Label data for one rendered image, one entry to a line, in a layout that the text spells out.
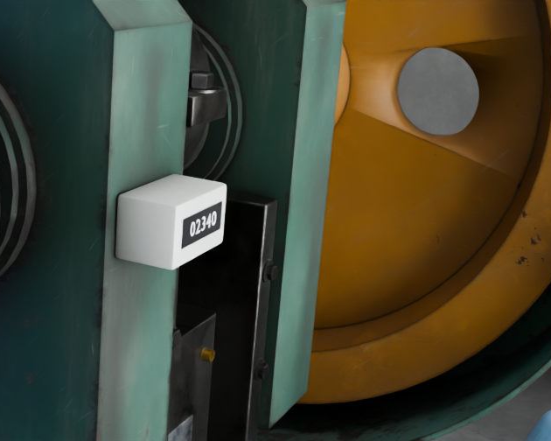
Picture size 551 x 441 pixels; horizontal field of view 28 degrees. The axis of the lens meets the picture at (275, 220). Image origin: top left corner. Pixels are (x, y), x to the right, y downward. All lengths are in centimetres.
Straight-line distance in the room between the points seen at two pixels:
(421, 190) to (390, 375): 20
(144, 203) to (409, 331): 57
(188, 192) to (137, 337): 11
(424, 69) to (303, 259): 324
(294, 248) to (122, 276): 30
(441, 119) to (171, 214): 359
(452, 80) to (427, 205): 302
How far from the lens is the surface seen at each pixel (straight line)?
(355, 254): 119
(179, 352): 88
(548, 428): 92
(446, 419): 117
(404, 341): 117
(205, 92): 80
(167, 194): 65
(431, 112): 420
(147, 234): 64
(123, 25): 63
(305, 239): 97
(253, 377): 95
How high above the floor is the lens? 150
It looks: 16 degrees down
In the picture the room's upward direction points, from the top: 5 degrees clockwise
